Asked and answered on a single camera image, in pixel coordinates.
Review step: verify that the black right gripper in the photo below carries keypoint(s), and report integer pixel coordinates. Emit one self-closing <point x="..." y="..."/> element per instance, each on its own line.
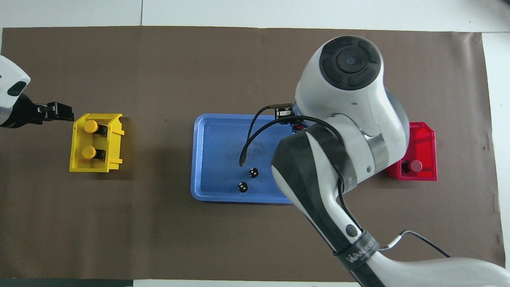
<point x="285" y="114"/>

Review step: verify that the red push button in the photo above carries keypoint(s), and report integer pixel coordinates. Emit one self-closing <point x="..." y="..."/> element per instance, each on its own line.
<point x="416" y="166"/>
<point x="299" y="127"/>

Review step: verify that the blue plastic tray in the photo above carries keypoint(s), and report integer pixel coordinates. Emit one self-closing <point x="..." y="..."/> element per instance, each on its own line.
<point x="215" y="159"/>

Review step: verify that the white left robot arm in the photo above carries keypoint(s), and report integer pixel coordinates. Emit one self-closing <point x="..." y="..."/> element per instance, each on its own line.
<point x="10" y="79"/>

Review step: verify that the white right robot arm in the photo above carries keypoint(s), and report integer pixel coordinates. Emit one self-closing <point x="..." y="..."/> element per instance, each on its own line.
<point x="342" y="131"/>

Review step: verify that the red plastic bin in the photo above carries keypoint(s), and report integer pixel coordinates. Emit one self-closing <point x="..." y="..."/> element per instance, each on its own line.
<point x="422" y="139"/>

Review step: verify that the yellow push button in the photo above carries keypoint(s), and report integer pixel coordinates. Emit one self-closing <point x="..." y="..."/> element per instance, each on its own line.
<point x="88" y="152"/>
<point x="91" y="126"/>

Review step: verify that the black cylindrical capacitor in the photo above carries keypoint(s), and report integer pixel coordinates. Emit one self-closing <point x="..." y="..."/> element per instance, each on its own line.
<point x="253" y="172"/>
<point x="242" y="186"/>

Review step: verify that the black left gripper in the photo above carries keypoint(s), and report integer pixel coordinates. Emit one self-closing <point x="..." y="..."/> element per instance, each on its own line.
<point x="22" y="113"/>

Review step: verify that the brown table mat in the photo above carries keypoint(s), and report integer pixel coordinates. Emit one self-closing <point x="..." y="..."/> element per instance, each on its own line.
<point x="159" y="231"/>

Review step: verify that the yellow plastic bin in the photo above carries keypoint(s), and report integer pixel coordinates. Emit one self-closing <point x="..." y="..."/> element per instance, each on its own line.
<point x="75" y="139"/>

